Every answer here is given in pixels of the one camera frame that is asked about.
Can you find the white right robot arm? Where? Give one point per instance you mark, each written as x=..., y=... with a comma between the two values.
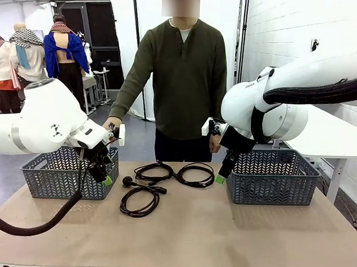
x=284, y=119

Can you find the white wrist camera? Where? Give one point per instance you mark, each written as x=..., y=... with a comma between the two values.
x=121, y=134
x=206, y=127

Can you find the grey plastic lattice basket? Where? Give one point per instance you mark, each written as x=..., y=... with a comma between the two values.
x=62, y=179
x=270, y=186

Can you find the person's left forearm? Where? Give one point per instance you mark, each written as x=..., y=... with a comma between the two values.
x=217, y=102

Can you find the person's right forearm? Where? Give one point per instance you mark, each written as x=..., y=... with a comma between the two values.
x=127, y=96

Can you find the white table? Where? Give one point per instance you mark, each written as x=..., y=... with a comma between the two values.
x=328, y=135

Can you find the mannequin with blue garment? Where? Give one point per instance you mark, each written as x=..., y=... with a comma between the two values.
x=64, y=47

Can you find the black backdrop stand pole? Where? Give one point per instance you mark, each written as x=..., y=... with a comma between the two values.
x=242, y=39

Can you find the person's right hand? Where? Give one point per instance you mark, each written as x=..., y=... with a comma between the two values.
x=111, y=123

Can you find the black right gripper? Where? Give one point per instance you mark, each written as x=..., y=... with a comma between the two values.
x=238, y=141

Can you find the black tripod pole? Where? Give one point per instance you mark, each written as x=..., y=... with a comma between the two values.
x=315, y=45

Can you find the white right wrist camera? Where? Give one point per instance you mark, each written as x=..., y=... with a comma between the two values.
x=206, y=127

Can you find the mannequin with patterned scarf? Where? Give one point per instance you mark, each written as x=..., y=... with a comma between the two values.
x=30, y=61

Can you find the white background desk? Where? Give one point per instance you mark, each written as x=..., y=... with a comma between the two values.
x=93, y=83

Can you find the person in green sweater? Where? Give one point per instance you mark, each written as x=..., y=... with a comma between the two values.
x=186, y=81

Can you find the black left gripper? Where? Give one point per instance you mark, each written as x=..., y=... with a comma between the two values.
x=96, y=163

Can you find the person's left hand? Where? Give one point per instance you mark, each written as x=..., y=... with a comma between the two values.
x=215, y=144

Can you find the white photo backdrop screen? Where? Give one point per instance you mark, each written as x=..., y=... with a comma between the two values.
x=122, y=49

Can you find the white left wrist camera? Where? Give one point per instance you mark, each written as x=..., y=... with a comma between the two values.
x=121, y=134

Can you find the mannequin with orange skirt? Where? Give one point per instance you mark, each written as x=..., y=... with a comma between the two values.
x=2, y=66

